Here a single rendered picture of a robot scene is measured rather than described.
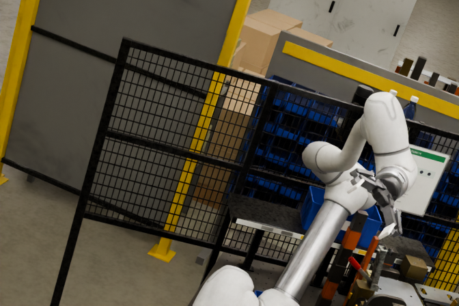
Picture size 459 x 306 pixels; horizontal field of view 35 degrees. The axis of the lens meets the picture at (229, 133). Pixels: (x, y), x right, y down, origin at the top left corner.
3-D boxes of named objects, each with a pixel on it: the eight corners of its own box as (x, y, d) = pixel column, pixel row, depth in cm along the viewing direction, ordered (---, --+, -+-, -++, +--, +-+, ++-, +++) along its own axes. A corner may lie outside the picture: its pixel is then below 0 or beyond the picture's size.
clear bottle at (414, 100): (406, 143, 316) (424, 102, 309) (392, 139, 314) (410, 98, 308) (401, 138, 322) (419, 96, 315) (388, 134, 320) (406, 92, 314)
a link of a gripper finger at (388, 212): (376, 199, 194) (379, 201, 195) (385, 233, 186) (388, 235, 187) (388, 192, 192) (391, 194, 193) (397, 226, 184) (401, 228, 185)
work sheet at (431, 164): (423, 217, 322) (451, 156, 311) (376, 204, 318) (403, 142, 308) (421, 214, 324) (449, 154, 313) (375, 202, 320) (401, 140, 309)
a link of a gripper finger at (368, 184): (387, 190, 192) (386, 186, 193) (363, 175, 185) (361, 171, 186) (375, 197, 194) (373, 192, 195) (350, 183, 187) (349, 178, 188)
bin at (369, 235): (371, 249, 303) (382, 223, 298) (302, 229, 300) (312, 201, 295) (365, 230, 318) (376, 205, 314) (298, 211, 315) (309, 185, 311)
